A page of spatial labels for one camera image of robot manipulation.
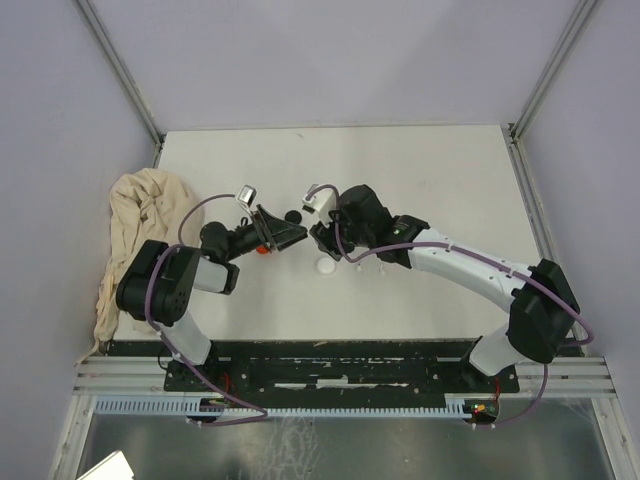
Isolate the white slotted cable duct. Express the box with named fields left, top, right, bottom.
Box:
left=94, top=394, right=496, bottom=417

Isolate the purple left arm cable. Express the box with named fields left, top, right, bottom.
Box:
left=144, top=193, right=271, bottom=427

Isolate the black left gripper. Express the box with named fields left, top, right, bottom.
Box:
left=224, top=203, right=307, bottom=261

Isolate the white paper sheet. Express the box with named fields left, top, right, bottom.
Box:
left=78, top=451, right=135, bottom=480

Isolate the black earbud charging case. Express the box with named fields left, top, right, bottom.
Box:
left=284, top=210, right=302, bottom=225

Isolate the aluminium frame rail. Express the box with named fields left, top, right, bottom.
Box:
left=73, top=357, right=615, bottom=398

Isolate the white earbud charging case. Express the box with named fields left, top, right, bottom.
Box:
left=316, top=258, right=337, bottom=276

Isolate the right aluminium corner post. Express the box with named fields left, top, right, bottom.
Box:
left=509, top=0, right=601, bottom=144

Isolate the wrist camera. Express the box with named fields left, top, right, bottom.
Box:
left=302, top=189, right=337, bottom=224
left=235, top=184, right=257, bottom=208

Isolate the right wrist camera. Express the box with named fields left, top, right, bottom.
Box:
left=302, top=189, right=337, bottom=224

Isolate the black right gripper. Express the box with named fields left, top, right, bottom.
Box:
left=309, top=202, right=373, bottom=262

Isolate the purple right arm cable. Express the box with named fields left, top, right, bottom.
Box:
left=305, top=183, right=595, bottom=427

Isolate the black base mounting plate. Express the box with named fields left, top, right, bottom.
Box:
left=163, top=360, right=519, bottom=407

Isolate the aluminium corner post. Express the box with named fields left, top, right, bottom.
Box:
left=509, top=0, right=601, bottom=144
left=73, top=0, right=165, bottom=157

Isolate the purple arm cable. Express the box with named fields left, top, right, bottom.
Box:
left=144, top=193, right=271, bottom=427
left=305, top=183, right=595, bottom=427

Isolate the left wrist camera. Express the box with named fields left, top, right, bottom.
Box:
left=235, top=184, right=257, bottom=208

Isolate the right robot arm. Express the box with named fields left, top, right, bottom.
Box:
left=303, top=184, right=580, bottom=391

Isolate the cream crumpled cloth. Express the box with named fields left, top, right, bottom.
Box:
left=89, top=168, right=204, bottom=353

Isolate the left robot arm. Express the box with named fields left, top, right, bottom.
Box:
left=116, top=206, right=308, bottom=390

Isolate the left aluminium corner post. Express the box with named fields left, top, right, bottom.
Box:
left=73, top=0, right=165, bottom=157

